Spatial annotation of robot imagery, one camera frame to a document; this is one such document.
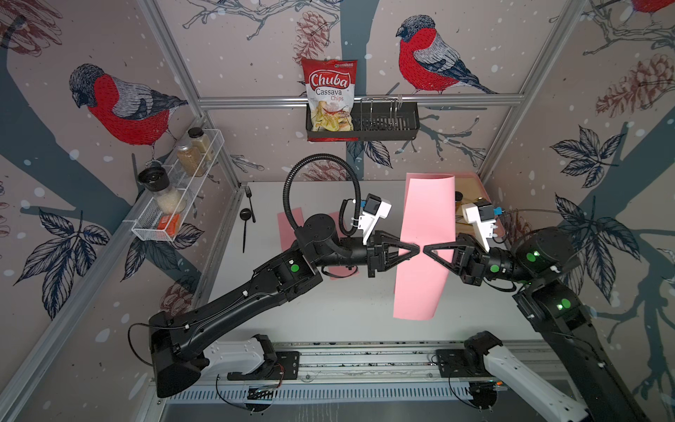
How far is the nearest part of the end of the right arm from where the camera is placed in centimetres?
45

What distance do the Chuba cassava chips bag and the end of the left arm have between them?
0.53 m

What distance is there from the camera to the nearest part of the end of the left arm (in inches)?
18.3

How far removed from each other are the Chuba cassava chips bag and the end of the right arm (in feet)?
1.83
